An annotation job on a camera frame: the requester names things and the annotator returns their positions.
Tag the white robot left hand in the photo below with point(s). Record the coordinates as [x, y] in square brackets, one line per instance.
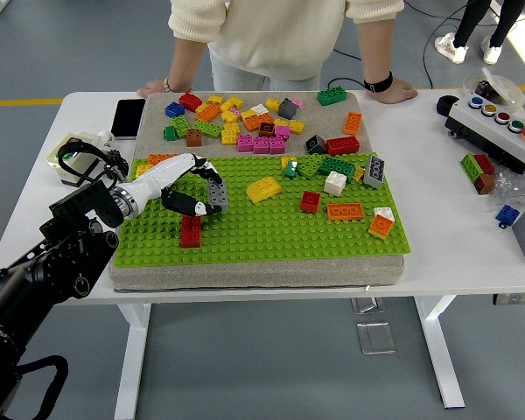
[162, 175]

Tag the person's left hand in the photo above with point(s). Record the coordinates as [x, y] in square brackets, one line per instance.
[394, 92]

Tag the person's right hand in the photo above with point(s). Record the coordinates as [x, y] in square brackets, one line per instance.
[154, 89]

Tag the long grey toy brick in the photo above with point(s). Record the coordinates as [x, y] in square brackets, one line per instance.
[219, 194]

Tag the long red toy brick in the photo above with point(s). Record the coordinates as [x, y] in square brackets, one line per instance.
[191, 234]

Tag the yellow toy brick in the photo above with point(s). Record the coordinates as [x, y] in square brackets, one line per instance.
[358, 175]
[230, 134]
[296, 127]
[273, 105]
[247, 115]
[233, 103]
[215, 100]
[229, 116]
[142, 170]
[281, 122]
[287, 160]

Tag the person's right forearm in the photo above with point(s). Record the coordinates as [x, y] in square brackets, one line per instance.
[184, 61]

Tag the person's left forearm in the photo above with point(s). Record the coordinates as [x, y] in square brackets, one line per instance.
[373, 50]

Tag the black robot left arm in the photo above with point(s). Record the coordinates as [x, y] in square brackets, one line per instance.
[87, 205]

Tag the orange toy brick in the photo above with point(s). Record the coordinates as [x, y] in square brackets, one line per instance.
[157, 158]
[251, 122]
[345, 212]
[353, 123]
[208, 113]

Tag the blue toy brick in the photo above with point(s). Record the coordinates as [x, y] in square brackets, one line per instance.
[175, 109]

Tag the small green toy brick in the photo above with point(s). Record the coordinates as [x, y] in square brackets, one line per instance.
[170, 134]
[291, 170]

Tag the light green toy brick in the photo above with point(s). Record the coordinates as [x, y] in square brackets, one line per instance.
[310, 166]
[470, 166]
[207, 129]
[181, 127]

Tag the dark green toy brick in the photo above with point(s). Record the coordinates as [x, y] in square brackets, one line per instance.
[338, 168]
[331, 96]

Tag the grey hollow toy brick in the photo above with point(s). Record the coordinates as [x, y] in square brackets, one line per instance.
[374, 172]

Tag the black sloped brick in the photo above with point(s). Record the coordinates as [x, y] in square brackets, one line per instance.
[317, 145]

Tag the small pink toy brick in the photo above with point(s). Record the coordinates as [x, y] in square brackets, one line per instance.
[297, 102]

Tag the yellow curved brick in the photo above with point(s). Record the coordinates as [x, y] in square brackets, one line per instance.
[264, 190]

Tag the dark grey sloped brick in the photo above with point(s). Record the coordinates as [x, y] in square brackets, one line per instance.
[288, 109]

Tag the white toy brick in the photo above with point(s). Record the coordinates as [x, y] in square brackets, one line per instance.
[335, 184]
[385, 213]
[260, 109]

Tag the dark brown toy brick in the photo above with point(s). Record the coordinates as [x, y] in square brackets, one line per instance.
[266, 129]

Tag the green studded baseplate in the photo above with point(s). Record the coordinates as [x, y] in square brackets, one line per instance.
[267, 238]

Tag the orange and yellow brick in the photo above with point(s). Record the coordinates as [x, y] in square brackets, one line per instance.
[380, 227]

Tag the black smartwatch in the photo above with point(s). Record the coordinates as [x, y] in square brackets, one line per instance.
[378, 83]

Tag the black smartphone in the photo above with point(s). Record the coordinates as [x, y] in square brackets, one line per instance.
[128, 118]

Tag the black tape roll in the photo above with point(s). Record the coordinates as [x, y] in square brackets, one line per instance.
[444, 107]

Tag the small white fitting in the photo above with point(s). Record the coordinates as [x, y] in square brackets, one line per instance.
[106, 137]

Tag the person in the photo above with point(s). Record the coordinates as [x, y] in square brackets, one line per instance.
[466, 22]
[267, 26]

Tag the white button control box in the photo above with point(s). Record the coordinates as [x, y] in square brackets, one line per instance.
[494, 135]

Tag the clear lidded plastic container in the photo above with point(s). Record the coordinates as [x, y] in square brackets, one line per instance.
[507, 89]

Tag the clear plastic bag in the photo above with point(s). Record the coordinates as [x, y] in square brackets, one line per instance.
[516, 188]

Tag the white table leg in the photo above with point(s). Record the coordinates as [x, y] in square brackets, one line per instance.
[439, 350]
[131, 359]

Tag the clear floor plate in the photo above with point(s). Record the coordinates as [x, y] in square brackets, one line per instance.
[376, 339]
[367, 305]

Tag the table height control panel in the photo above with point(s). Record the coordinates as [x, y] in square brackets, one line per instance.
[518, 299]

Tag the cream switch box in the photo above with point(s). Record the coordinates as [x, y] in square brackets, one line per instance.
[76, 159]

